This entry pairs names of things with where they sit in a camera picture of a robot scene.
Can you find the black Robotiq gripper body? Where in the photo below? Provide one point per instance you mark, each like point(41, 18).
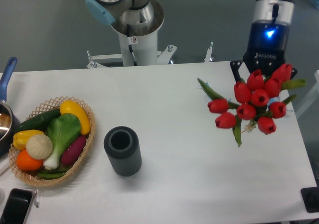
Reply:
point(266, 47)

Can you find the red tulip bouquet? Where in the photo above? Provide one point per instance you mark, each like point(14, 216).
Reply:
point(255, 105)

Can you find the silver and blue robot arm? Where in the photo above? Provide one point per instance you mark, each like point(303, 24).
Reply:
point(137, 23)

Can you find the black device at right edge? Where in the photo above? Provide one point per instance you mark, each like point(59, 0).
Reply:
point(310, 197)

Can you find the dark grey ribbed vase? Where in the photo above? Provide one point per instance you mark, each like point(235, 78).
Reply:
point(122, 147)

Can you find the yellow squash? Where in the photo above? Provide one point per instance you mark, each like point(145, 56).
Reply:
point(72, 107)

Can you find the green bok choy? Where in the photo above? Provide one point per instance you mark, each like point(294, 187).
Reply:
point(62, 131)

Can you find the purple sweet potato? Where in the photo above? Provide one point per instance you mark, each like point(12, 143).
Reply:
point(72, 153)

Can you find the woven wicker basket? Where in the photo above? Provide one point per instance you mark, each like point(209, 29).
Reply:
point(53, 104)

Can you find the green cucumber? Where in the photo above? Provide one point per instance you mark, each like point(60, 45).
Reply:
point(40, 121)

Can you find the white steamed bun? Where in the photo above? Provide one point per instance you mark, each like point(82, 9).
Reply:
point(39, 146)

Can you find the green pea pods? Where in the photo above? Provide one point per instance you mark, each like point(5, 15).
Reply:
point(51, 174)

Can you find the yellow bell pepper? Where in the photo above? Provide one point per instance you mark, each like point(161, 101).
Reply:
point(20, 138)

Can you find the orange fruit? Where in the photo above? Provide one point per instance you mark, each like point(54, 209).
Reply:
point(25, 162)

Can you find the small metal clip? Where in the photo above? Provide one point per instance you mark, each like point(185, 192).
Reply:
point(37, 198)

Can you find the black smartphone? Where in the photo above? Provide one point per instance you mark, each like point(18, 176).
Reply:
point(17, 206)

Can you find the white frame at right edge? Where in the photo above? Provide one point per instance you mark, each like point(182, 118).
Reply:
point(311, 96)

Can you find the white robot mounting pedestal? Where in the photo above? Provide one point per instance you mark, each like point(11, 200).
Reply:
point(137, 51)

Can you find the blue-handled dark saucepan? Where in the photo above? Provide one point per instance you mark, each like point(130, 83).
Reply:
point(8, 121)

